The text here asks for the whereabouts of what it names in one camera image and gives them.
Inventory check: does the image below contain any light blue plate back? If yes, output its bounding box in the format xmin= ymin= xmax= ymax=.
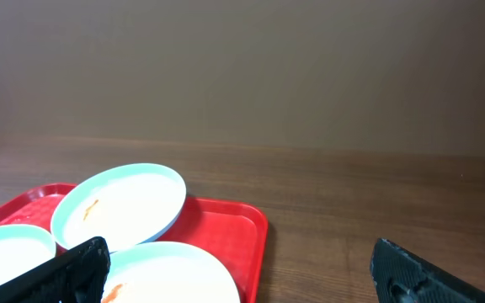
xmin=50 ymin=163 xmax=187 ymax=252

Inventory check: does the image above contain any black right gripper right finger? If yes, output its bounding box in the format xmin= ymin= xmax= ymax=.
xmin=370 ymin=238 xmax=485 ymax=303

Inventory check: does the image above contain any light blue plate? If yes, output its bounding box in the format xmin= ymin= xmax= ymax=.
xmin=101 ymin=242 xmax=241 ymax=303
xmin=50 ymin=163 xmax=187 ymax=252
xmin=0 ymin=224 xmax=56 ymax=285

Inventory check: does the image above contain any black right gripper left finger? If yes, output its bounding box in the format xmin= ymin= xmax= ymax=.
xmin=0 ymin=237 xmax=110 ymax=303

